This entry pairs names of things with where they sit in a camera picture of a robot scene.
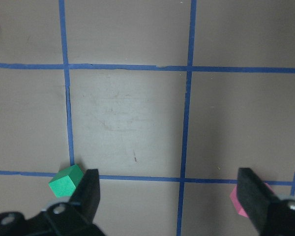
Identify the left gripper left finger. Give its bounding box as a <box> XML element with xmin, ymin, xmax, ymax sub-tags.
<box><xmin>69</xmin><ymin>169</ymin><xmax>100</xmax><ymax>223</ymax></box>

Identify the green cube front left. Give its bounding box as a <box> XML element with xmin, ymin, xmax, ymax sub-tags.
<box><xmin>48</xmin><ymin>164</ymin><xmax>84</xmax><ymax>198</ymax></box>

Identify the pink cube centre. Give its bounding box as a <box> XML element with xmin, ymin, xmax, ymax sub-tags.
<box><xmin>230</xmin><ymin>178</ymin><xmax>279</xmax><ymax>225</ymax></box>

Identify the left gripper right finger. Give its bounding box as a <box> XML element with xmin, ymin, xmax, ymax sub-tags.
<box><xmin>237</xmin><ymin>168</ymin><xmax>280</xmax><ymax>233</ymax></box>

